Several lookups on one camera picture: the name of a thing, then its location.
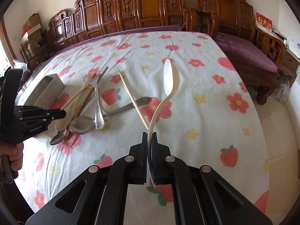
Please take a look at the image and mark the cream wide-handled spoon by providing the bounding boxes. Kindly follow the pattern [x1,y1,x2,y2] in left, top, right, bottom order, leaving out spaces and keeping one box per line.
[55,83,93,132]

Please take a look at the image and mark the dark brown wooden chopstick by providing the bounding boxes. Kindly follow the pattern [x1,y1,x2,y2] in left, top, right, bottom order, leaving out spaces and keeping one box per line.
[73,67,108,127]

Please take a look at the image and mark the light wooden chopstick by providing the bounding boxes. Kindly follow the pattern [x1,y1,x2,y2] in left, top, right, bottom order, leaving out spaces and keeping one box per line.
[118,70,149,130]

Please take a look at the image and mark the cream plastic spoon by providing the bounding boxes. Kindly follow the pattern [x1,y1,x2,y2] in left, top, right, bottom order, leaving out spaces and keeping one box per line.
[147,59,180,187]

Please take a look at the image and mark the person's left hand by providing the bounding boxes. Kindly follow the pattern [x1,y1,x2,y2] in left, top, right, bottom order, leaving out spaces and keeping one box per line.
[0,142,24,171]

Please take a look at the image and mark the metal rectangular utensil tray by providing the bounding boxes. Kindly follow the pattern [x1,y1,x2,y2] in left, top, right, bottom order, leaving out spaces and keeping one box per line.
[23,74,65,109]

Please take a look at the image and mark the dark metal spoon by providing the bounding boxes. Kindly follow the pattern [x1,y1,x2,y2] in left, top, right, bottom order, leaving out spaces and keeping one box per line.
[50,130,69,145]

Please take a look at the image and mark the silver metal spoon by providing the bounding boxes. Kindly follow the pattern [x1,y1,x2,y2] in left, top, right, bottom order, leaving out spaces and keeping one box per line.
[69,116,95,135]

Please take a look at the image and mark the stacked cardboard boxes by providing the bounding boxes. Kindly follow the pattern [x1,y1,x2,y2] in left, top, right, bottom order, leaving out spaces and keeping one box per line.
[20,13,43,53]

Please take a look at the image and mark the floral strawberry tablecloth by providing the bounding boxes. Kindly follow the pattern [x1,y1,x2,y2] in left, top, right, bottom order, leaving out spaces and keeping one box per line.
[17,32,271,224]

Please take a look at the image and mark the white plastic bag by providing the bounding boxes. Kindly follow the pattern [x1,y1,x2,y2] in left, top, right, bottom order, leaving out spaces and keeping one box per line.
[270,75,290,104]

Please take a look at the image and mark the purple seat cushion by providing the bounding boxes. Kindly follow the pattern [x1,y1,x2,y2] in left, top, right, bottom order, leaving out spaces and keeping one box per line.
[216,33,278,73]

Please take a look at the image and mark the carved wooden bench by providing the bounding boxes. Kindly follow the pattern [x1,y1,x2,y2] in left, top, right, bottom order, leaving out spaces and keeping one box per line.
[49,0,186,51]

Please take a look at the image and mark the wooden side cabinet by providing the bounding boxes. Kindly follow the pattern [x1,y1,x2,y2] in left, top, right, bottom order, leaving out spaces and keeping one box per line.
[278,49,299,85]

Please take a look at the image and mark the carved wooden armchair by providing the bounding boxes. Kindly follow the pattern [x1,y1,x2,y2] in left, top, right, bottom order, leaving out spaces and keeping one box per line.
[184,0,286,105]

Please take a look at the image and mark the red paper card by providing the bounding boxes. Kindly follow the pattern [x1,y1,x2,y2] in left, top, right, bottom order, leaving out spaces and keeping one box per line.
[255,12,273,33]

